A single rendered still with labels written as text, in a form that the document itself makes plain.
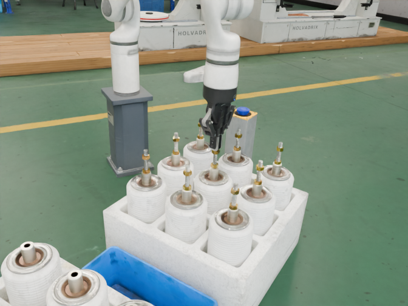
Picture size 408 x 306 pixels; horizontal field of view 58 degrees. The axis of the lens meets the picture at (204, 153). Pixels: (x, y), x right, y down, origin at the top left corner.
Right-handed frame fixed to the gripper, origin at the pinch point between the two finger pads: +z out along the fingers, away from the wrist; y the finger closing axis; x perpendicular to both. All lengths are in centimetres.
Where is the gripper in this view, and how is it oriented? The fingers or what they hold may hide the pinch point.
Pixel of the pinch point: (215, 141)
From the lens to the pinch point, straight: 88.6
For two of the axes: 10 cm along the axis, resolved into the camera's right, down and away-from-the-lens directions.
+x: -8.4, -2.9, 4.5
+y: 5.4, -3.7, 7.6
